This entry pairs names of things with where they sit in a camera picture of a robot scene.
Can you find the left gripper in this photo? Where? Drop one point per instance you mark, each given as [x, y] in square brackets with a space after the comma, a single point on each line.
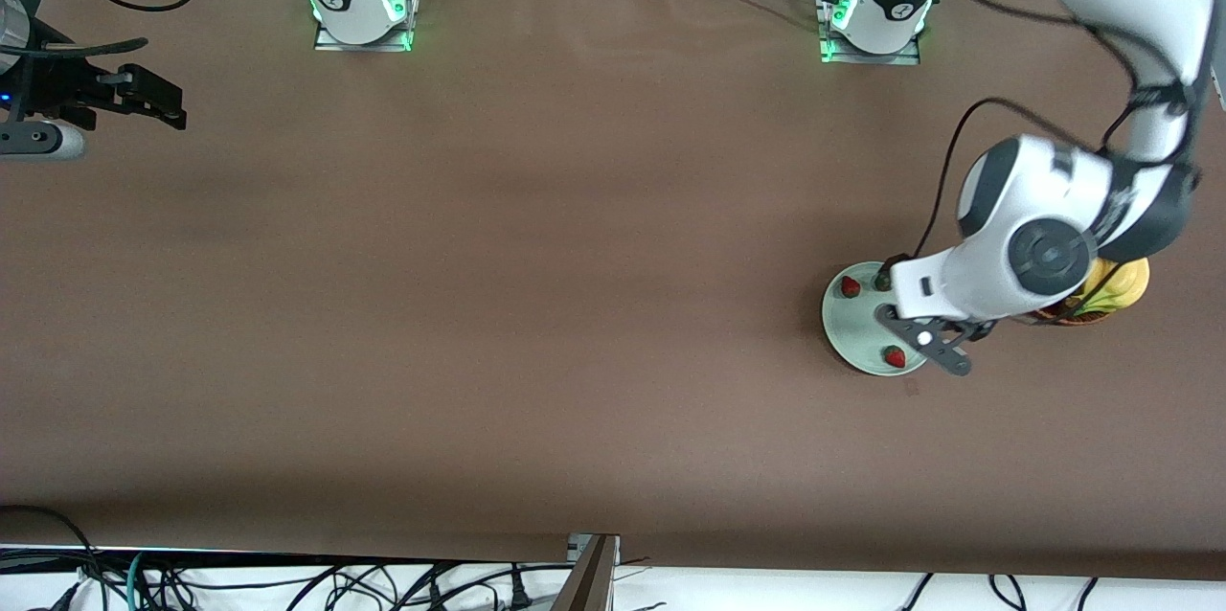
[891, 261]

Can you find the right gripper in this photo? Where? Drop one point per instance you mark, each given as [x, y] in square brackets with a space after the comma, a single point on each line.
[59, 90]

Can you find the pale green round plate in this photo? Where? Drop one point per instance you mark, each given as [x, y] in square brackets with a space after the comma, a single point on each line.
[852, 333]

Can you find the brown wicker basket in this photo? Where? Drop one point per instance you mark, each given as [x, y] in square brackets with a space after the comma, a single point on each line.
[1063, 319]

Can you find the yellow banana bunch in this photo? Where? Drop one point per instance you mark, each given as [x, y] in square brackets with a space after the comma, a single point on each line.
[1130, 285]

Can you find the brown table cover sheet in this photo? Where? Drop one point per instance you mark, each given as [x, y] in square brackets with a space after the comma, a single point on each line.
[479, 305]

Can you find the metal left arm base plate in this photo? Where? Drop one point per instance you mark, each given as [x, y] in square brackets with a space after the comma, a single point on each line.
[872, 58]

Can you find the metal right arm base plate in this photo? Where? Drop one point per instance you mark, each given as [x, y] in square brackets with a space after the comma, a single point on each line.
[364, 47]

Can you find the aluminium frame post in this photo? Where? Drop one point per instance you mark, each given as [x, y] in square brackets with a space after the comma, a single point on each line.
[589, 582]

